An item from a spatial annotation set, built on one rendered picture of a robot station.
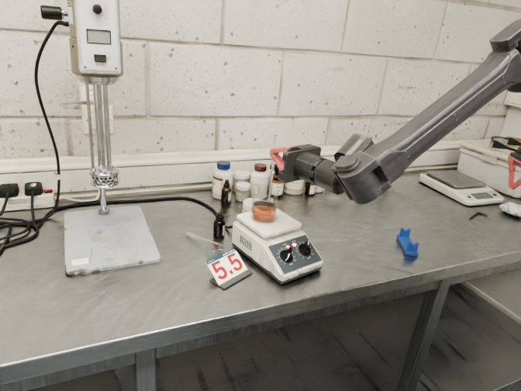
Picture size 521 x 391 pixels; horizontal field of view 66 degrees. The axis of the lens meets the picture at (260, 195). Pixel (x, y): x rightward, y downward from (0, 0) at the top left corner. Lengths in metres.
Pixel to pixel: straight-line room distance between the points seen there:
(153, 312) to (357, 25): 1.18
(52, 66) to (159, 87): 0.29
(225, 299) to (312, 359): 0.92
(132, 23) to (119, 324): 0.82
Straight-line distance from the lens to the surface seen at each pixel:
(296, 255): 0.93
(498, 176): 1.83
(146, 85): 1.30
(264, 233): 0.92
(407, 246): 1.14
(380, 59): 1.66
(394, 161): 0.74
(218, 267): 0.90
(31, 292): 0.93
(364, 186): 0.72
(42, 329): 0.83
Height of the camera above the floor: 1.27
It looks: 23 degrees down
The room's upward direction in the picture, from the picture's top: 6 degrees clockwise
